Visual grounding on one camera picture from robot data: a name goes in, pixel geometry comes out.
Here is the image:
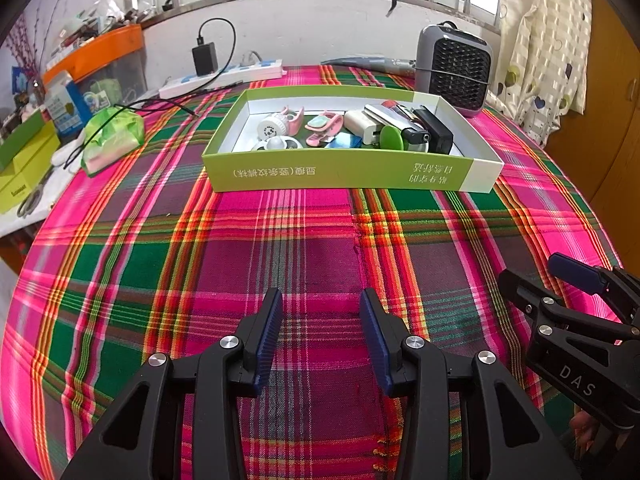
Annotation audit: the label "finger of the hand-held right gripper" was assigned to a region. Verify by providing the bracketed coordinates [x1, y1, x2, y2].
[497, 267, 640, 356]
[548, 253, 640, 323]

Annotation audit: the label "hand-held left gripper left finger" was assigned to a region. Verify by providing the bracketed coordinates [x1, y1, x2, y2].
[60, 287, 284, 480]

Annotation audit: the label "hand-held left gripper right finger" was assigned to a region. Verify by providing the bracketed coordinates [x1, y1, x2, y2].
[359, 287, 583, 480]

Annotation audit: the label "green and white cardboard box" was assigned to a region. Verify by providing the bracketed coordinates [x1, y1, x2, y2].
[201, 85, 505, 194]

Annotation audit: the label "white panda suction holder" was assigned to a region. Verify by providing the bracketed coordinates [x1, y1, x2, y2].
[250, 135, 304, 153]

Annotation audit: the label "black rectangular device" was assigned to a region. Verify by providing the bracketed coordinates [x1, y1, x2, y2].
[414, 105, 455, 155]

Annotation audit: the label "blue plastic box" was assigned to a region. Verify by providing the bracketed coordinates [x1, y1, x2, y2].
[326, 132, 364, 150]

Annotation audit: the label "green and white suction holder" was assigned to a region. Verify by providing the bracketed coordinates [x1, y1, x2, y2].
[378, 125, 431, 153]

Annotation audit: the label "pink clip with white cap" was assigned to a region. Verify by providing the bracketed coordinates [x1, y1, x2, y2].
[256, 106, 307, 139]

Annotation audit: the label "white charger adapter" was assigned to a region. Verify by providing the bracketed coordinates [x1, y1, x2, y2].
[344, 109, 383, 146]

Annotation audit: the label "pink clip with teal disc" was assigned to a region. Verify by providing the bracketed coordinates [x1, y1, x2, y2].
[304, 111, 346, 148]

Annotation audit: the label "person's right hand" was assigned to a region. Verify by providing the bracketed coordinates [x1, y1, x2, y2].
[570, 409, 601, 456]

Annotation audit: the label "pink plaid blanket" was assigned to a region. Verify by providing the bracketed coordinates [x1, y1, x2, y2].
[0, 62, 623, 480]

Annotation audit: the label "wooden wardrobe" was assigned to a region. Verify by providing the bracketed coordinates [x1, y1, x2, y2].
[545, 0, 640, 266]

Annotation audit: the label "grey portable heater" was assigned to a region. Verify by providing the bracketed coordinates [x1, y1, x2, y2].
[414, 22, 493, 118]

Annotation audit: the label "green wipes packet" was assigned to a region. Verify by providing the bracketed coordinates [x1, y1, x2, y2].
[81, 106, 146, 178]

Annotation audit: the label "white and blue power strip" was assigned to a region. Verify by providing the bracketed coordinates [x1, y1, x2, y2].
[159, 58, 284, 99]

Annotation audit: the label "scissors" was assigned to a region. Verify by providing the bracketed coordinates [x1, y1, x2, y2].
[17, 165, 56, 218]

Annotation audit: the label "grey floral fabric sleeve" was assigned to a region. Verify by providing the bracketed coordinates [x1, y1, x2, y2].
[320, 56, 418, 73]

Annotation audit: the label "black power adapter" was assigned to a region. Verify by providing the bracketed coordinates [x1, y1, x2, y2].
[192, 42, 219, 77]

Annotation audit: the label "lime green cardboard box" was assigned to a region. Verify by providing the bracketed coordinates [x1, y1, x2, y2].
[0, 122, 58, 216]

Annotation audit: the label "blue and white carton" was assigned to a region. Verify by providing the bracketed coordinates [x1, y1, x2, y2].
[45, 71, 93, 136]

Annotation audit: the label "dark green cardboard box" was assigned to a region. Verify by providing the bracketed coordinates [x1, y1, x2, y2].
[0, 110, 46, 171]

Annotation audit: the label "storage bin with orange lid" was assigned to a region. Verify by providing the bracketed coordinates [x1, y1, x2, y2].
[42, 25, 148, 106]

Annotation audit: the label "dried flower branches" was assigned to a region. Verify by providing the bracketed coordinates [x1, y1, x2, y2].
[0, 0, 56, 76]

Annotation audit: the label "black charging cable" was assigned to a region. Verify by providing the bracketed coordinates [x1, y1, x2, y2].
[65, 99, 197, 168]

